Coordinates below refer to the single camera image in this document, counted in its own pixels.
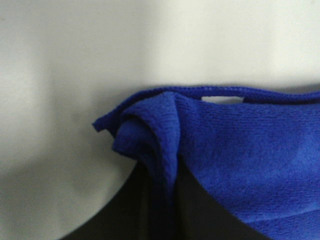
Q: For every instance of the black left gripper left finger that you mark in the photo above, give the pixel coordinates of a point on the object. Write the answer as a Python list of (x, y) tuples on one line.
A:
[(132, 214)]

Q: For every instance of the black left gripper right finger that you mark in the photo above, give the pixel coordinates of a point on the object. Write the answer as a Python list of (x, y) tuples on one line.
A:
[(199, 216)]

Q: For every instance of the blue towel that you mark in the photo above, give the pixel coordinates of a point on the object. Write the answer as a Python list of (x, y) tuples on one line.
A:
[(256, 152)]

